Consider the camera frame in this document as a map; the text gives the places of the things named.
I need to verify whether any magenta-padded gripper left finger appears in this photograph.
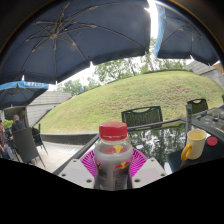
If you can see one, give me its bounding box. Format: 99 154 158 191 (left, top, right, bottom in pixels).
57 148 101 190

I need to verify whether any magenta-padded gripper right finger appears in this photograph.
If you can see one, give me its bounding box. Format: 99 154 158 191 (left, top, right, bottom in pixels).
127 147 167 190

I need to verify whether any clear red-capped drink bottle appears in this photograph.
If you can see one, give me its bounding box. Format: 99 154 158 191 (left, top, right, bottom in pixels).
93 121 134 192

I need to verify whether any black mesh patio chair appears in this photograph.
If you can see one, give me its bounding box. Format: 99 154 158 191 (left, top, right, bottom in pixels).
186 98 209 115
120 105 164 128

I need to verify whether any dark wicker chair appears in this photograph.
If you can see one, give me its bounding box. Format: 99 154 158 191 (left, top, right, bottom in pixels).
12 127 46 168
31 123 49 155

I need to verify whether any tall grey tube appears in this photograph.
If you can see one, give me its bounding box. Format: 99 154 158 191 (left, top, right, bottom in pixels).
185 103 193 133

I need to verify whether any grey roofed building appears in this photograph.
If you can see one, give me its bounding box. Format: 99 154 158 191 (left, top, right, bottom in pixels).
3 90 73 128

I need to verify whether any black table mat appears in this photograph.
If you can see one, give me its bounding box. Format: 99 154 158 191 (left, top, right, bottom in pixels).
166 138 224 174

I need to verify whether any person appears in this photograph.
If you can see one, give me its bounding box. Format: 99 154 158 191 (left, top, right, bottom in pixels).
0 119 14 161
10 114 27 134

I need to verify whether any blue-rimmed patio umbrella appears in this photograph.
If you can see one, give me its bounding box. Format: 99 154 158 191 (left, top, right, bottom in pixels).
0 80 50 110

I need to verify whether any grey stone building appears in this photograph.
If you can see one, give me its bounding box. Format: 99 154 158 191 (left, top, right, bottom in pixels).
186 59 224 91

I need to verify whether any large navy patio umbrella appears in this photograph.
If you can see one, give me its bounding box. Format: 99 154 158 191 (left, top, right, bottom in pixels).
0 0 152 86

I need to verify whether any navy umbrella with light-blue edge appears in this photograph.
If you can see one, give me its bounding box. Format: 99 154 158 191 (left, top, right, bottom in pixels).
153 1 221 67

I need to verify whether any cream mug with yellow handle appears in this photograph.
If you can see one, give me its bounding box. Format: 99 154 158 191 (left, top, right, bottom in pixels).
180 128 208 162

